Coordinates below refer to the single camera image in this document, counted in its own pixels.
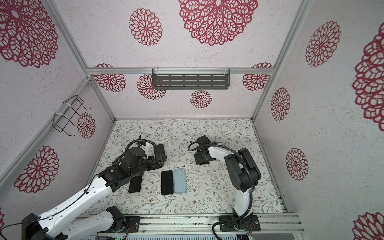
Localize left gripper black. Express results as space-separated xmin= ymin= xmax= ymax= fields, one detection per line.
xmin=130 ymin=152 xmax=167 ymax=179

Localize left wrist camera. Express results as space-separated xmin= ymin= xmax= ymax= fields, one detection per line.
xmin=140 ymin=143 xmax=154 ymax=158

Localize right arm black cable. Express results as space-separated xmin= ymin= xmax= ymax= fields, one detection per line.
xmin=187 ymin=140 xmax=256 ymax=240

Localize black wire wall rack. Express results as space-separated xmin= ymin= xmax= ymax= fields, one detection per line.
xmin=52 ymin=95 xmax=91 ymax=137

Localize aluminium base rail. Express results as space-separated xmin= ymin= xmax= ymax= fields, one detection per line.
xmin=125 ymin=213 xmax=305 ymax=235

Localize phone in case front left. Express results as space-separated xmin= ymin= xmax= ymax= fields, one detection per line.
xmin=128 ymin=175 xmax=143 ymax=193

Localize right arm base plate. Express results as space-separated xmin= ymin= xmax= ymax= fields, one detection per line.
xmin=219 ymin=214 xmax=261 ymax=232

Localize dark metal wall shelf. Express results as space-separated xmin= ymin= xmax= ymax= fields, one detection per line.
xmin=152 ymin=69 xmax=231 ymax=90

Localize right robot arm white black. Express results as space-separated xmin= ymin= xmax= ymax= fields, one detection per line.
xmin=188 ymin=136 xmax=262 ymax=218

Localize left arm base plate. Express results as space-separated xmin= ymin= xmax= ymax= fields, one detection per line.
xmin=101 ymin=217 xmax=141 ymax=234

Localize black phone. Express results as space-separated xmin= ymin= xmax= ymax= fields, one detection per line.
xmin=161 ymin=171 xmax=174 ymax=196

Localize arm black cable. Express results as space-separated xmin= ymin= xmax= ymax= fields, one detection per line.
xmin=0 ymin=138 xmax=161 ymax=240
xmin=187 ymin=140 xmax=256 ymax=240

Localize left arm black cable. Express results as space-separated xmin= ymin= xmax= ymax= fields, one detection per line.
xmin=0 ymin=138 xmax=161 ymax=240

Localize light blue phone case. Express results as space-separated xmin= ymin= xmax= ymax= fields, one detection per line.
xmin=173 ymin=168 xmax=187 ymax=194

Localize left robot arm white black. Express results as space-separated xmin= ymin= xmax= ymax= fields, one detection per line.
xmin=22 ymin=144 xmax=167 ymax=240

